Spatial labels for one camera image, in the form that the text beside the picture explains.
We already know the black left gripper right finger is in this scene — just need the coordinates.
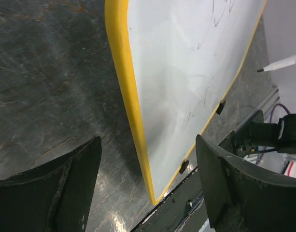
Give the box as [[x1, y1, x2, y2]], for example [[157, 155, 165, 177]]
[[196, 135, 296, 232]]

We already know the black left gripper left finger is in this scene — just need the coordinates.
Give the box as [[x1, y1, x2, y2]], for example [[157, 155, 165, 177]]
[[0, 137, 101, 232]]

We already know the yellow framed whiteboard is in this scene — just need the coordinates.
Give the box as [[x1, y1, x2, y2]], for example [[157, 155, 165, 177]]
[[105, 0, 266, 204]]

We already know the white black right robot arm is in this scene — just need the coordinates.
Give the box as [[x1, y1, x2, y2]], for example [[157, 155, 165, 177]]
[[220, 110, 296, 158]]

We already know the black left whiteboard foot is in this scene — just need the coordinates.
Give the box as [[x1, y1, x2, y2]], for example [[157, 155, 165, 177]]
[[179, 160, 189, 174]]

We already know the black whiteboard foot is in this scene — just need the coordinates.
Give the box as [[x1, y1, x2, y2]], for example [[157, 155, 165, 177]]
[[179, 160, 189, 174], [216, 100, 226, 115]]

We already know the black right whiteboard foot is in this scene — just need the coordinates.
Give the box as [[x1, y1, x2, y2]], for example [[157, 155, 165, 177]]
[[216, 100, 226, 115]]

